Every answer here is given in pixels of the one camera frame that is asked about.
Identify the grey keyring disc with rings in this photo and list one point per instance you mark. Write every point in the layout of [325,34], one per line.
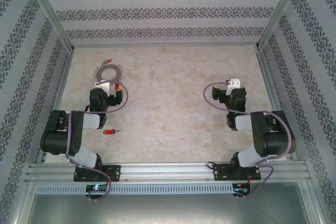
[100,74]

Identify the red key tag with key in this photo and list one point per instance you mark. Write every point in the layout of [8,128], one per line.
[106,131]

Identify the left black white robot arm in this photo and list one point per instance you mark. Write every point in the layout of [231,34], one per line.
[55,140]

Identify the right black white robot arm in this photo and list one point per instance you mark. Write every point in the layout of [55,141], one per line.
[275,142]

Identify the left small circuit board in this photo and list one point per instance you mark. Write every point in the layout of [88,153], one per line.
[96,187]

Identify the small circuit board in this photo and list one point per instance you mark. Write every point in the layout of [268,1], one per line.
[96,187]
[240,188]

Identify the right small circuit board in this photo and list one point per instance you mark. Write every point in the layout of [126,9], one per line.
[240,188]

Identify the grey metal front panel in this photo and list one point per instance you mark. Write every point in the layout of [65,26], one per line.
[168,211]

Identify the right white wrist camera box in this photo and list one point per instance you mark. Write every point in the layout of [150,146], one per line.
[234,83]

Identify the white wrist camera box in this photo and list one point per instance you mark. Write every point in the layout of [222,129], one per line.
[103,86]
[234,83]

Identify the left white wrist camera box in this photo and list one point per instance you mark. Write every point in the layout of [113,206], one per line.
[103,86]

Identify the aluminium table side rail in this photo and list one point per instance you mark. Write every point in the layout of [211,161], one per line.
[269,85]
[63,85]

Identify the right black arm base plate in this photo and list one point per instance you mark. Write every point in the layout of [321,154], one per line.
[220,172]

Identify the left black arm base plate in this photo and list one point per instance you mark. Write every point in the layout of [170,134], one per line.
[115,172]

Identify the aluminium frame post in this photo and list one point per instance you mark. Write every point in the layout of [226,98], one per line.
[50,11]
[282,11]

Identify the aluminium mounting rail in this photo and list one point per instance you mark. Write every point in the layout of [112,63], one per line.
[168,171]

